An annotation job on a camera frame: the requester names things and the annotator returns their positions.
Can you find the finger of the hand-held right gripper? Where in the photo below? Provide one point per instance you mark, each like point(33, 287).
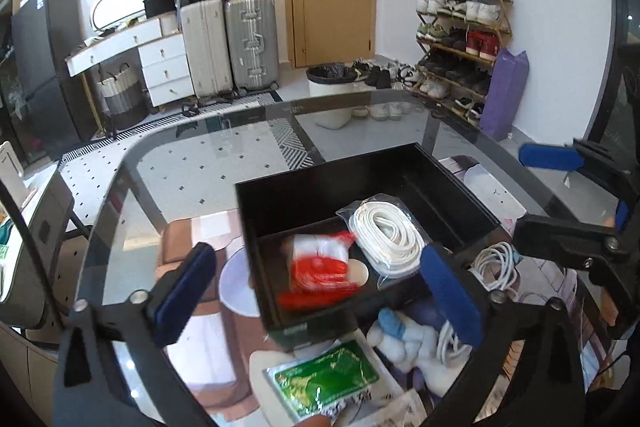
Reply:
point(550, 157)
point(560, 237)

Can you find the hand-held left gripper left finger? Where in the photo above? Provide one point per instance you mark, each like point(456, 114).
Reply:
point(185, 292)

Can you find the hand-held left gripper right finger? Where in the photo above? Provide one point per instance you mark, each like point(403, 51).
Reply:
point(450, 292)

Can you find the white plush toy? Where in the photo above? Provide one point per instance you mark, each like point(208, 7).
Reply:
point(405, 347)

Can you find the red and white packet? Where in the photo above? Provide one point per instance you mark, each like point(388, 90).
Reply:
point(320, 272)

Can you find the green packet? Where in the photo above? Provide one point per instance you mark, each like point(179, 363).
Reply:
point(325, 372)

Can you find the black storage box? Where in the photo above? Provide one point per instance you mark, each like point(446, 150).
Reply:
point(310, 197)

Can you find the printed cartoon mat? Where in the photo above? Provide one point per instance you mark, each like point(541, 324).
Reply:
point(200, 232)

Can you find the purple rolled mat bag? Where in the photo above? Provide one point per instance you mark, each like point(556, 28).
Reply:
point(502, 97)

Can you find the white round disc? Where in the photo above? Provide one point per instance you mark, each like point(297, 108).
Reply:
point(359, 271)

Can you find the rows of assorted shoes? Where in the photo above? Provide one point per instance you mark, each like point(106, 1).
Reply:
point(480, 42)

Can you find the grey chair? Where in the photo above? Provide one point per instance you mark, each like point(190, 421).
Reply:
point(45, 227)

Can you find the striped rug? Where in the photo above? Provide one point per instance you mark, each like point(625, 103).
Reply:
point(165, 123)

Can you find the cluster of loose sneakers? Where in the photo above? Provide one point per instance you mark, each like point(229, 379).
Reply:
point(380, 77)

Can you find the woven laundry basket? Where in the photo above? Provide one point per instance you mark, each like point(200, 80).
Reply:
point(120, 102)

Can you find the white trash bin black liner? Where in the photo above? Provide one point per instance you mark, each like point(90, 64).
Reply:
point(330, 107)

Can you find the white dresser desk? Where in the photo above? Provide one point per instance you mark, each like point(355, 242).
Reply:
point(165, 67)

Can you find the white suitcase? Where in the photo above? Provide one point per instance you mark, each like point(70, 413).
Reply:
point(205, 52)

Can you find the silver suitcase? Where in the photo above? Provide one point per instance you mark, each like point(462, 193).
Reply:
point(250, 42)

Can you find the dark refrigerator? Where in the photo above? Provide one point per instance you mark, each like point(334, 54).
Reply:
point(45, 57)

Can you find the oval mirror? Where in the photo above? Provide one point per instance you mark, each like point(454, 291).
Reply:
point(120, 7)

